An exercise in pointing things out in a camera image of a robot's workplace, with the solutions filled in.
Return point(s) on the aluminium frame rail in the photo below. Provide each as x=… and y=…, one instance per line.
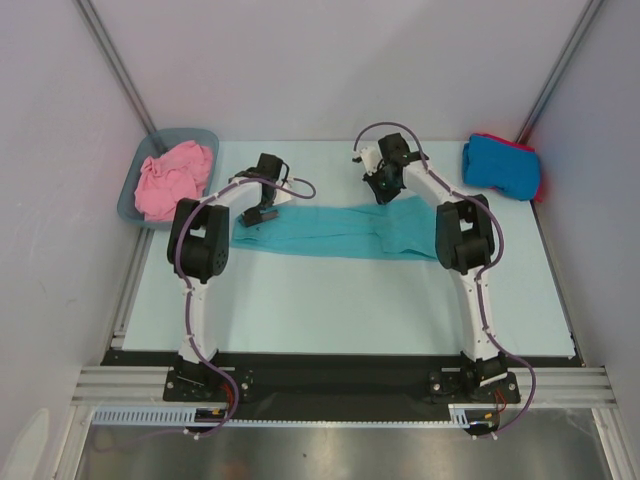
x=555, y=387

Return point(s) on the grey slotted cable duct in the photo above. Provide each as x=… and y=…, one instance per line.
x=194, y=417

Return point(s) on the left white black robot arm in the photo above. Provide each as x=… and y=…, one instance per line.
x=199, y=250

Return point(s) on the grey plastic basket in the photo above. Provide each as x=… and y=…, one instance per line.
x=155, y=145

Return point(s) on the corner aluminium post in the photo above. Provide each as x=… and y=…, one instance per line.
x=576, y=38
x=101, y=36

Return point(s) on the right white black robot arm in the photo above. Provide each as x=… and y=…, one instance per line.
x=464, y=244

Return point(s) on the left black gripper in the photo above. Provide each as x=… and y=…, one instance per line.
x=253, y=216

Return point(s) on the blue folded t shirt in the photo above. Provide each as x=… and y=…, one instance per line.
x=470, y=167

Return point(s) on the teal t shirt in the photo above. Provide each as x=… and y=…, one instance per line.
x=401, y=230

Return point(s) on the pink crumpled t shirt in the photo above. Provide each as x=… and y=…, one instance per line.
x=183, y=172

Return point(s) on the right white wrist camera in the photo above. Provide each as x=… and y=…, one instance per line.
x=369, y=158

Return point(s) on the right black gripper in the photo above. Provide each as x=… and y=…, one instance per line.
x=382, y=191

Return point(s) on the left corner aluminium post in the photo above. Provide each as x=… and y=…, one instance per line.
x=101, y=36

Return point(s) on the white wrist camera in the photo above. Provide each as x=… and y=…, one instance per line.
x=286, y=192
x=369, y=158

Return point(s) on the right corner aluminium post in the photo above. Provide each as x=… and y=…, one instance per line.
x=576, y=38

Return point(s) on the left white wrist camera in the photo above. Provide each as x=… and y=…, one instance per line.
x=286, y=192

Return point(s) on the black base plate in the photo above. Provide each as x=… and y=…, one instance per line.
x=332, y=388

